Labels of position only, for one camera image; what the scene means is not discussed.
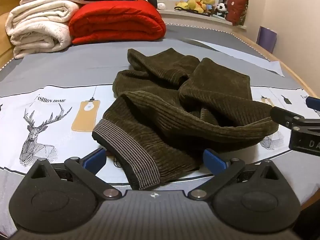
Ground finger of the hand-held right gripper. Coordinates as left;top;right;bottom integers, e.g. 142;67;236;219
271;106;320;140
306;96;320;111

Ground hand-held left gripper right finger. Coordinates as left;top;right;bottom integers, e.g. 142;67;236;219
187;149;287;202

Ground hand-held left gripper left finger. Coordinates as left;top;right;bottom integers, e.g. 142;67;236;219
25;148;122;201

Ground olive corduroy pants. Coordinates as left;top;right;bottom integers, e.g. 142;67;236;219
92;47;280;191

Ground purple bag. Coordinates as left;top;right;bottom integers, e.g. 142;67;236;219
256;26;278;54

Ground grey printed bed sheet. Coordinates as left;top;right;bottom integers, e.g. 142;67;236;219
0;22;320;240

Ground dark red cushion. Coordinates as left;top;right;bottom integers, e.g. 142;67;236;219
226;0;249;26

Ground panda plush toy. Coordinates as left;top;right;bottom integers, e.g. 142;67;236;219
215;2;229;18

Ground white window sill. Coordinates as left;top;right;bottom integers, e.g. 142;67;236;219
157;7;247;32

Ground cream folded blanket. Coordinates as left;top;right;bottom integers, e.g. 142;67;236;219
5;0;81;37
11;20;72;59

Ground red folded blanket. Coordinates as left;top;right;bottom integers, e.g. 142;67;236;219
68;0;167;45

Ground orange bear plush toy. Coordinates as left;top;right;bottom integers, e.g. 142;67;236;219
175;0;205;14

